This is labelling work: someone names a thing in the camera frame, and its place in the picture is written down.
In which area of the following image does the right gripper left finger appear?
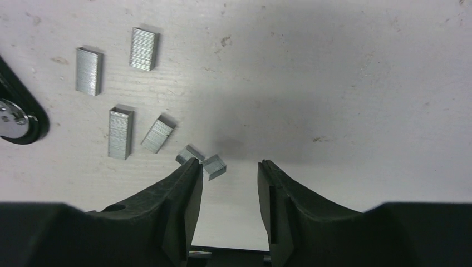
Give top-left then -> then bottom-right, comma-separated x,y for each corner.
1,158 -> 203,266

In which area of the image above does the black stapler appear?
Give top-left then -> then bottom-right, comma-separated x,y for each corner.
1,59 -> 50,145

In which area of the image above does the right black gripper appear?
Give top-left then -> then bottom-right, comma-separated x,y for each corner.
188,246 -> 272,267

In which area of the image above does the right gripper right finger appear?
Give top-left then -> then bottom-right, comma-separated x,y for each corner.
258,160 -> 471,266

